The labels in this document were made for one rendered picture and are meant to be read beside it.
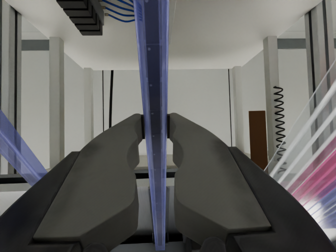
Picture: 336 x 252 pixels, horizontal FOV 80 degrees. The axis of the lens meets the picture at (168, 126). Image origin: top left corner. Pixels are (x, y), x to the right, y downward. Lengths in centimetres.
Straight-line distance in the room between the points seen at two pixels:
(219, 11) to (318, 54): 25
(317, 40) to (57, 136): 71
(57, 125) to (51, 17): 28
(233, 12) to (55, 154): 60
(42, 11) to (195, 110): 156
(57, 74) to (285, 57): 210
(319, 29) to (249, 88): 155
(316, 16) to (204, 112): 145
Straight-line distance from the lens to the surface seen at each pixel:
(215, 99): 200
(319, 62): 61
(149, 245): 37
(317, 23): 64
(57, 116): 66
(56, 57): 70
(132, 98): 195
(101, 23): 54
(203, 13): 57
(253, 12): 60
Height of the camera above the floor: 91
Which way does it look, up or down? 3 degrees down
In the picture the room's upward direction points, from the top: 178 degrees clockwise
